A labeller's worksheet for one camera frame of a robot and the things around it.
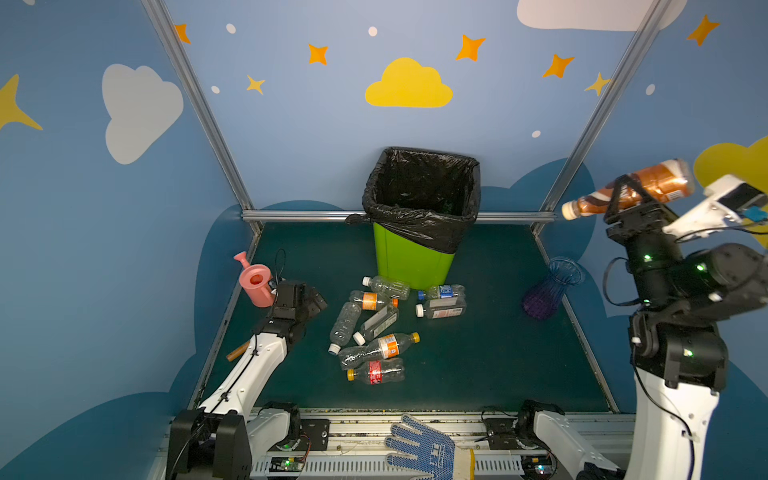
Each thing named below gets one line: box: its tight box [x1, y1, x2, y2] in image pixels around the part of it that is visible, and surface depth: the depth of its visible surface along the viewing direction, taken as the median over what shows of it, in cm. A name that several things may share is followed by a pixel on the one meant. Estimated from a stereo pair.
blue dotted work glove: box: [385, 413, 475, 480], surface depth 73 cm
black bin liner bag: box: [345, 146, 481, 254], surface depth 91 cm
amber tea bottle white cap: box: [562, 160, 695, 220], surface depth 43 cm
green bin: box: [373, 222, 456, 291], surface depth 92 cm
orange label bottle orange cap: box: [350, 290, 400, 311], surface depth 98 cm
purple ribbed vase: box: [523, 257, 584, 320], surface depth 88 cm
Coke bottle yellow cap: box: [347, 358, 405, 385], surface depth 82 cm
